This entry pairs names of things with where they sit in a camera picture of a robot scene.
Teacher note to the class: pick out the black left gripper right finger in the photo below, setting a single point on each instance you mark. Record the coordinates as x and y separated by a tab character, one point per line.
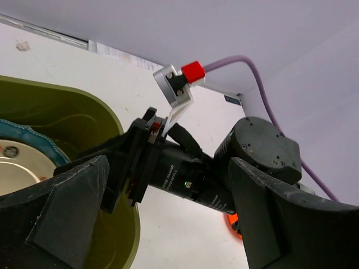
285	227

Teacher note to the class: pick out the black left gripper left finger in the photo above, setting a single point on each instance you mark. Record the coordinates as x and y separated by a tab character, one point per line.
50	224

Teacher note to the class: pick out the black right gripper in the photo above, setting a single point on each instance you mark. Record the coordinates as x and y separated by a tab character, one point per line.
172	162

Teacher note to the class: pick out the orange plate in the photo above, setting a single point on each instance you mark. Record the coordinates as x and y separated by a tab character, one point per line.
233	225

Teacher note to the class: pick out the small cream plate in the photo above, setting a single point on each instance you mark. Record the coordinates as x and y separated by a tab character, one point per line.
22	166

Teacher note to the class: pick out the teal scalloped plate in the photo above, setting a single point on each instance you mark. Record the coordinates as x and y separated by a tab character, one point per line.
26	135

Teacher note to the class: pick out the green plastic bin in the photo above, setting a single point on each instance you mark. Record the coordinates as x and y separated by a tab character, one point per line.
75	121

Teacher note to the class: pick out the right black table label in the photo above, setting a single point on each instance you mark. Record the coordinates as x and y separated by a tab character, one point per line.
233	100

